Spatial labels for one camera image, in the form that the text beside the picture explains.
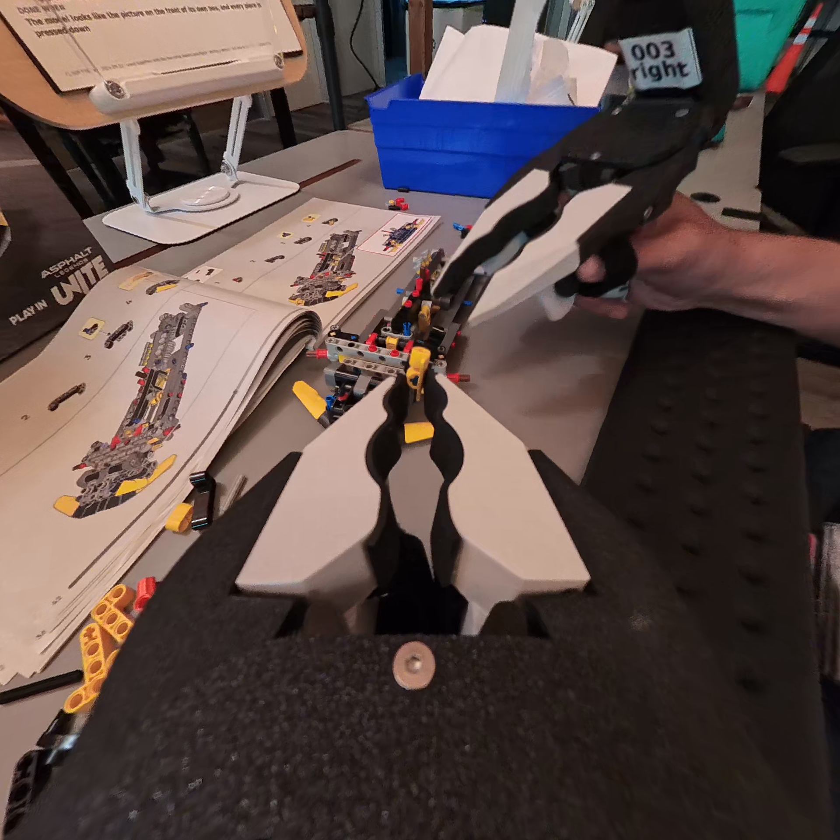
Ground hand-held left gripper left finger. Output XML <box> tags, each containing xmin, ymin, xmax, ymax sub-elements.
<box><xmin>235</xmin><ymin>377</ymin><xmax>401</xmax><ymax>634</ymax></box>

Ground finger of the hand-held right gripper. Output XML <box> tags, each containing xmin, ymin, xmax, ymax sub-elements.
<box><xmin>432</xmin><ymin>169</ymin><xmax>560</xmax><ymax>301</ymax></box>
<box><xmin>468</xmin><ymin>185</ymin><xmax>632</xmax><ymax>327</ymax></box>

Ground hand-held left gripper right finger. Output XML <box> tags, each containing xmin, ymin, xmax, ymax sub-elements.
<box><xmin>425</xmin><ymin>374</ymin><xmax>590</xmax><ymax>634</ymax></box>

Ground lego car model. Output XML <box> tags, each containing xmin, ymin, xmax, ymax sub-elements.
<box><xmin>307</xmin><ymin>248</ymin><xmax>475</xmax><ymax>422</ymax></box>

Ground person's right forearm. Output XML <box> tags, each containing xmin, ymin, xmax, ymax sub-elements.
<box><xmin>712</xmin><ymin>220</ymin><xmax>840</xmax><ymax>352</ymax></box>

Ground black and yellow lego connector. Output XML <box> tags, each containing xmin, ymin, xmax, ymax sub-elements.
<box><xmin>164</xmin><ymin>471</ymin><xmax>219</xmax><ymax>534</ymax></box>

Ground yellow lego panel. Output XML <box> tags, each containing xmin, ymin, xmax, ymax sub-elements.
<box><xmin>292</xmin><ymin>381</ymin><xmax>329</xmax><ymax>422</ymax></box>

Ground lego instruction booklet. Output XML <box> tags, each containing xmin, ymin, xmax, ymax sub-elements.
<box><xmin>0</xmin><ymin>197</ymin><xmax>442</xmax><ymax>685</ymax></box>

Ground pile of yellow lego beams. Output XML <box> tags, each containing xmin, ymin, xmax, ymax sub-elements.
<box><xmin>64</xmin><ymin>577</ymin><xmax>158</xmax><ymax>716</ymax></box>

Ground long black lego axle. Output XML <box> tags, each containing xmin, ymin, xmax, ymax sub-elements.
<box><xmin>0</xmin><ymin>669</ymin><xmax>84</xmax><ymax>707</ymax></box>

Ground person's right hand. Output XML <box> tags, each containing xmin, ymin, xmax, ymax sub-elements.
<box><xmin>574</xmin><ymin>193</ymin><xmax>729</xmax><ymax>320</ymax></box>

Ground blue plastic bin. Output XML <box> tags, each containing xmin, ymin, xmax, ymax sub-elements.
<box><xmin>366</xmin><ymin>73</ymin><xmax>618</xmax><ymax>199</ymax></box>

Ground teal cabinet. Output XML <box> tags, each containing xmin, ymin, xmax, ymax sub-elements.
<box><xmin>734</xmin><ymin>0</ymin><xmax>809</xmax><ymax>94</ymax></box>

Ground white papers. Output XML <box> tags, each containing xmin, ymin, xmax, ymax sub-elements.
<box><xmin>419</xmin><ymin>0</ymin><xmax>619</xmax><ymax>107</ymax></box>

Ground black foam mat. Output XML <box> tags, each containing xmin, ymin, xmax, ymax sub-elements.
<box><xmin>584</xmin><ymin>308</ymin><xmax>811</xmax><ymax>840</ymax></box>

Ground white document stand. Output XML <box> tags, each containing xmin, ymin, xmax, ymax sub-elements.
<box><xmin>0</xmin><ymin>0</ymin><xmax>309</xmax><ymax>245</ymax></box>

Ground black lego frame pieces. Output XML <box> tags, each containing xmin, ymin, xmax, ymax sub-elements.
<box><xmin>0</xmin><ymin>709</ymin><xmax>81</xmax><ymax>829</ymax></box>

